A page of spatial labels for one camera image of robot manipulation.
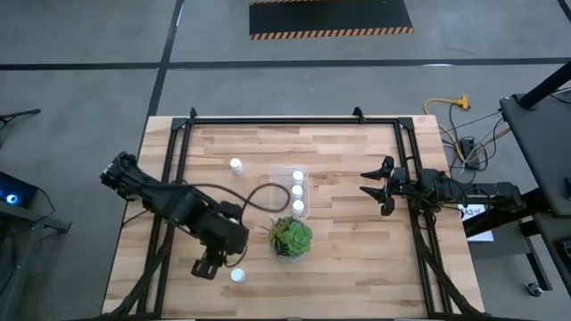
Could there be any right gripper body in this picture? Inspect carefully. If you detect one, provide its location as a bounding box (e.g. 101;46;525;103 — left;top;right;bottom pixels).
392;165;423;202

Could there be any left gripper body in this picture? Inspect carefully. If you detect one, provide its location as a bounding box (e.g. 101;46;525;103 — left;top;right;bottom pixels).
203;216;250;264

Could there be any clear plastic basket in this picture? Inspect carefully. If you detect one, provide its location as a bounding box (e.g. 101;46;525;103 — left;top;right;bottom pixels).
270;163;310;220

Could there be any green artificial succulent plant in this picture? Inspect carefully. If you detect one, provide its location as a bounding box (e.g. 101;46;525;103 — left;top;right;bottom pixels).
261;215;314;259

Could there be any black power adapter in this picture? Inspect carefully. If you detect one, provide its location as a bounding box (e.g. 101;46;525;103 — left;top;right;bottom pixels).
459;136;482;170

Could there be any white paper sheet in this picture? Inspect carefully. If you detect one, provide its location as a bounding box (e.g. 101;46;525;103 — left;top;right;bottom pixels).
457;202;495;243

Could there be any black side table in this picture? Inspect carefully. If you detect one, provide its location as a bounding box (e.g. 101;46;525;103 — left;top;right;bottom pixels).
499;91;571;219

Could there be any black yellow-striped floor mat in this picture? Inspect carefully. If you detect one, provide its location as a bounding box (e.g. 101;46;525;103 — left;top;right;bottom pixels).
248;0;415;41

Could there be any black diagonal pole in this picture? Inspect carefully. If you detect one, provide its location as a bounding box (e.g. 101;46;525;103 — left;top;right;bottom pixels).
517;60;571;111

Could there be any black box with blue light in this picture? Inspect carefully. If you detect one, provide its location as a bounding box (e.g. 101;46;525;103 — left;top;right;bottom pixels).
0;171;39;209

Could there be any black tripod leg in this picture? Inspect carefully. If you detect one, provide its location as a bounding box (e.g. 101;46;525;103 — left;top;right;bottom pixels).
0;108;42;126

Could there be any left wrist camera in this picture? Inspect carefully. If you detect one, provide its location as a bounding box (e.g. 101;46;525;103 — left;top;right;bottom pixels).
217;200;244;220

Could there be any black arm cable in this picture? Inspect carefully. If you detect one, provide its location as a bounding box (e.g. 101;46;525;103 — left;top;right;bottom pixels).
146;181;292;214

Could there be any yellow extension cord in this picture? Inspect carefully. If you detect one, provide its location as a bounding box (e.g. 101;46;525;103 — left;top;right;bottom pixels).
423;95;472;161

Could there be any black aluminium table frame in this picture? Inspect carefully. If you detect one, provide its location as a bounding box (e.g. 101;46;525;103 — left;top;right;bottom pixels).
106;106;485;320

